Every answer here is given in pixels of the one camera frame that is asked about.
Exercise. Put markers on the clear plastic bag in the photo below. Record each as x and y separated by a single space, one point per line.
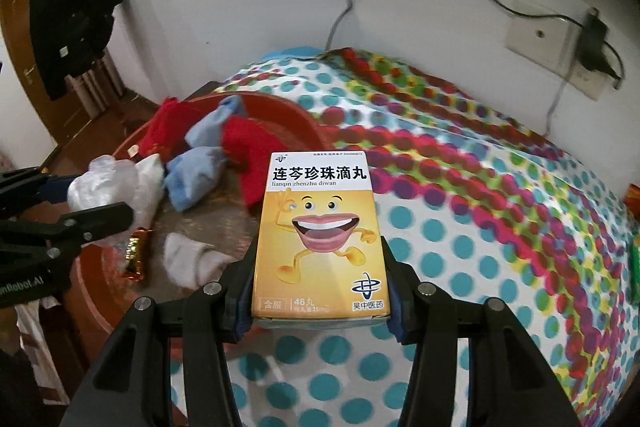
102 187

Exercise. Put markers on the blue cloth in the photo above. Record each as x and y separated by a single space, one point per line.
290 54

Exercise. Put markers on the polka dot tablecloth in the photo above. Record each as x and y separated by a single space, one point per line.
500 232

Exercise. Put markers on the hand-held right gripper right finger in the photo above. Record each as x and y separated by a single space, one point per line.
397 312

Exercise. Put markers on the black hanging garment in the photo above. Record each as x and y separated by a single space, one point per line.
70 7

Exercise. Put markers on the round red worn tray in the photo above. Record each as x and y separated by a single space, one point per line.
230 217

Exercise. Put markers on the black charger adapter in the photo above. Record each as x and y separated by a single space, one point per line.
592 42

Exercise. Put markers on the brown wooden door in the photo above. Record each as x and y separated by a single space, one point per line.
25 107

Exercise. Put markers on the red black candy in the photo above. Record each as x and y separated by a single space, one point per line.
136 254

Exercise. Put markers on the light blue sock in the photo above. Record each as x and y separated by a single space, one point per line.
192 177
210 127

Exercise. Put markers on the yellow cartoon medicine box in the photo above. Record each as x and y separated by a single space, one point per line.
320 227

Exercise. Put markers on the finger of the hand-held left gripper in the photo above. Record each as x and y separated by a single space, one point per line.
95 218
50 189

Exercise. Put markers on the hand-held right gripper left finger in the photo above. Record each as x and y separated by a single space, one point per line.
245 307

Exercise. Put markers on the red embroidered sock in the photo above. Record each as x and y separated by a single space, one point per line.
245 157
162 132

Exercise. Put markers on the large white sock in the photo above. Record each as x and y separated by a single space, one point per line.
192 259

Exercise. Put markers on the white wall coax socket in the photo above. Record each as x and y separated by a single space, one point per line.
540 32

